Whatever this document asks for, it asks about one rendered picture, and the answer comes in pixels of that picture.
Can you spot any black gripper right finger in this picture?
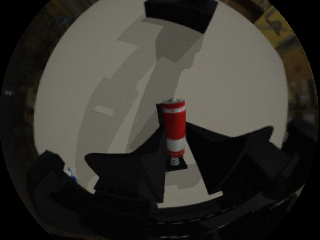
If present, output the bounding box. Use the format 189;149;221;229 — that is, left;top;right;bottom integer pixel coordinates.
185;121;273;196

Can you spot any red and white cylinder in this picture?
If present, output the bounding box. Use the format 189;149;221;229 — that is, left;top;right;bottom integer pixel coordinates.
161;97;185;157

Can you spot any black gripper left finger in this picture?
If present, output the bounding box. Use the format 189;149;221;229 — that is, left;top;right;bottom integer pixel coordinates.
84;124;167;203

